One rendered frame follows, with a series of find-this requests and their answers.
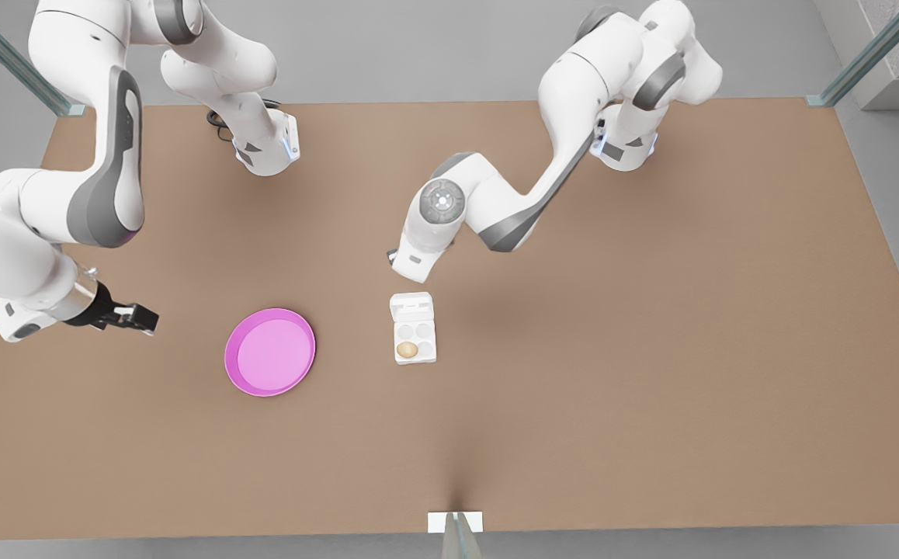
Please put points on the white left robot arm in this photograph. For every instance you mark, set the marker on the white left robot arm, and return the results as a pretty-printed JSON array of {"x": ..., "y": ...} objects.
[{"x": 574, "y": 85}]

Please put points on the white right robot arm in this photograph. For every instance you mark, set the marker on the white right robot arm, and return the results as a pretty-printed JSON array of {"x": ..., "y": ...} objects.
[{"x": 108, "y": 186}]

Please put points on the white egg box lid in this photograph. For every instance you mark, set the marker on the white egg box lid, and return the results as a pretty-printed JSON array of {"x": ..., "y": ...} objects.
[{"x": 411, "y": 306}]

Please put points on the white egg box base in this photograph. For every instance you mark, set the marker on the white egg box base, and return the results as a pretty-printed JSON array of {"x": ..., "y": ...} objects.
[{"x": 416, "y": 345}]

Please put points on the brown egg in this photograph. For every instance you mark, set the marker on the brown egg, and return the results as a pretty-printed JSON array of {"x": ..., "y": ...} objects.
[{"x": 407, "y": 350}]

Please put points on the pink round plate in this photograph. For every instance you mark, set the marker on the pink round plate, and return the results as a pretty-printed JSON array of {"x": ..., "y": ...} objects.
[{"x": 270, "y": 352}]

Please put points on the silver frame post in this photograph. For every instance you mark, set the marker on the silver frame post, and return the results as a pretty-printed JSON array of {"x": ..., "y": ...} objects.
[
  {"x": 457, "y": 532},
  {"x": 11, "y": 56},
  {"x": 869, "y": 53}
]

